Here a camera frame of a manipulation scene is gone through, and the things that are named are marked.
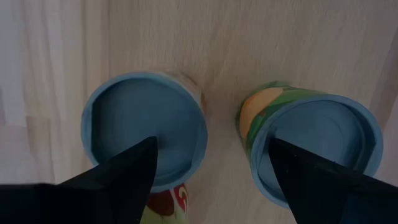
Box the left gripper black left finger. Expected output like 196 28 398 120
0 136 159 224

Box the spaghetti sauce can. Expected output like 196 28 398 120
80 70 209 224

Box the green peach can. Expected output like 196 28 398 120
236 80 384 210

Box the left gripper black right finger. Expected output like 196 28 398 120
267 138 398 224

